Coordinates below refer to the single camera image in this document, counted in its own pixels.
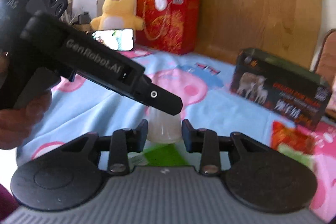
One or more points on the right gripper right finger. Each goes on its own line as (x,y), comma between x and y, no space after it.
(205,142)

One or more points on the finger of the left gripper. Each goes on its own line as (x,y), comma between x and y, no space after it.
(150,94)

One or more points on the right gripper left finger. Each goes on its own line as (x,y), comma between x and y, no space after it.
(125,141)

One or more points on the bright green snack packet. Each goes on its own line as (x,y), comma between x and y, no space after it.
(157,155)

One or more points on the translucent jelly cup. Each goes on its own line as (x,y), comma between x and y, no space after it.
(163,128)

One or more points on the pale green snack packet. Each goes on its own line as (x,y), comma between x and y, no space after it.
(305,159)

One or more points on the person left hand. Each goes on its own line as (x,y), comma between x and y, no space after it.
(17,125)

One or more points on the Peppa Pig bed sheet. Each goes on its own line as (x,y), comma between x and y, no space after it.
(203,84)

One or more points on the smartphone with lit screen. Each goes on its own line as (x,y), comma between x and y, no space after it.
(115,39)

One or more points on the red gift bag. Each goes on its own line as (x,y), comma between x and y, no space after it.
(172,30)

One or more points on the red orange snack packet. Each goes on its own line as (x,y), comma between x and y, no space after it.
(291,137)

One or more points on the yellow plush chick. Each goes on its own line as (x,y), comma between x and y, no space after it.
(117,14)

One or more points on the black sheep print box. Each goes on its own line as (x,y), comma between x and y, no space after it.
(281,86)

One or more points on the brown cushioned chair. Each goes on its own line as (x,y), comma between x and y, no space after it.
(326,62)

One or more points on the wooden headboard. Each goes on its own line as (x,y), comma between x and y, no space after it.
(287,28)

